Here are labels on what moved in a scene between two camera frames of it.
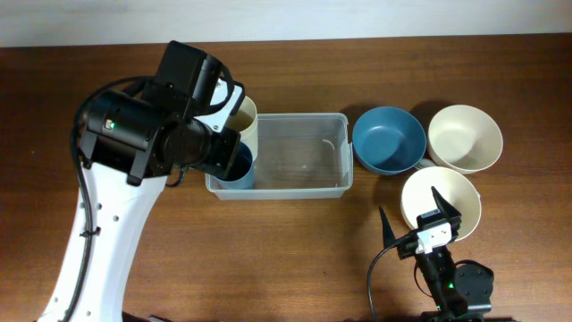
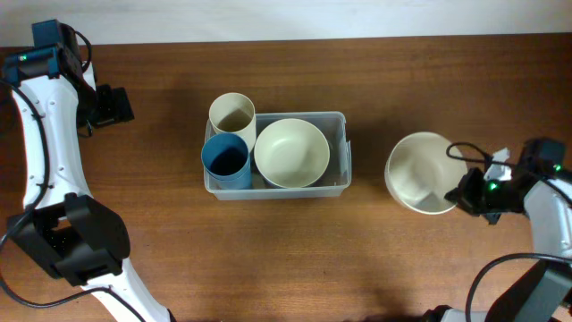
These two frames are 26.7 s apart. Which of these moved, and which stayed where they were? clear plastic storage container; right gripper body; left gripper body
Moved: left gripper body; right gripper body
Stayed: clear plastic storage container
